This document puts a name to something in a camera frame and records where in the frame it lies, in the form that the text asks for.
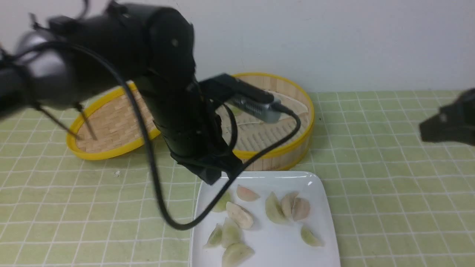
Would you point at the green checkered tablecloth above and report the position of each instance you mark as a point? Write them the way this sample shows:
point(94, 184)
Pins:
point(395, 200)

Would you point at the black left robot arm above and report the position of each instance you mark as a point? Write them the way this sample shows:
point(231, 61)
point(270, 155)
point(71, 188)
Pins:
point(72, 60)

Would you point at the yellow rimmed bamboo steamer lid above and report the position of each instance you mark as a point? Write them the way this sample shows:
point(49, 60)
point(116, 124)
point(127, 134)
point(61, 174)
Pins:
point(114, 124)

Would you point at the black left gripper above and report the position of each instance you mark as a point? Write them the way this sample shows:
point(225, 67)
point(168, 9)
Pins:
point(188, 126)

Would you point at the green dumpling plate bottom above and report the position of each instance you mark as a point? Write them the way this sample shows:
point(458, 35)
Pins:
point(235, 254)

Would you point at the green dumpling plate lower left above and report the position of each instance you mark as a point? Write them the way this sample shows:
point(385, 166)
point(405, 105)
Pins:
point(215, 237)

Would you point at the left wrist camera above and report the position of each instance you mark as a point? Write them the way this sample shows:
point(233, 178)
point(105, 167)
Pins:
point(245, 94)

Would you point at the pink dumpling plate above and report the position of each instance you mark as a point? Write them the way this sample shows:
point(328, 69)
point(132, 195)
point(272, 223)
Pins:
point(301, 209)
point(245, 194)

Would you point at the green dumpling plate lower right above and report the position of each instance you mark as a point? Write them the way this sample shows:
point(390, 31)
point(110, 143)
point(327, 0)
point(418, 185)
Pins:
point(309, 238)

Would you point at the beige dumpling plate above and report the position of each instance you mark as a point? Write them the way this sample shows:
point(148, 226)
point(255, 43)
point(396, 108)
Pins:
point(287, 203)
point(243, 218)

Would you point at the pink dumpling plate top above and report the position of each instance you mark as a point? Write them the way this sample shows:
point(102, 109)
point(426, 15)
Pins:
point(245, 194)

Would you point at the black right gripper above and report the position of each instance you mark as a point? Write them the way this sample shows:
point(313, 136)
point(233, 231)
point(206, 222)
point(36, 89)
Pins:
point(454, 122)

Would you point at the green dumpling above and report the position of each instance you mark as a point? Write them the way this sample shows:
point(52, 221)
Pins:
point(231, 233)

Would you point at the pink dumpling plate right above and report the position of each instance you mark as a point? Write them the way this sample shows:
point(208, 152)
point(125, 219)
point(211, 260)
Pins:
point(301, 209)

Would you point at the green dumpling plate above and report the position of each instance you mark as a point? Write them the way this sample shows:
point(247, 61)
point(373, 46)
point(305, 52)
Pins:
point(274, 211)
point(215, 237)
point(309, 238)
point(235, 254)
point(221, 205)

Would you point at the yellow rimmed bamboo steamer basket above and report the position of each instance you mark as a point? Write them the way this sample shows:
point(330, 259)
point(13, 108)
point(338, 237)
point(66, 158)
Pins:
point(251, 142)

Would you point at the white square plate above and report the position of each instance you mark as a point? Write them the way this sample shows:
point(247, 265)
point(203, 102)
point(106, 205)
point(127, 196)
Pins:
point(281, 245)

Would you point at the green dumpling plate upper left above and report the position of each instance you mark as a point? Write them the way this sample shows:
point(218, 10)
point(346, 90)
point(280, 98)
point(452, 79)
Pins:
point(221, 205)

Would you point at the green dumpling plate centre right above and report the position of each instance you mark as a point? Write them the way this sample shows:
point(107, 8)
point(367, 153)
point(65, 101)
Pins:
point(274, 211)

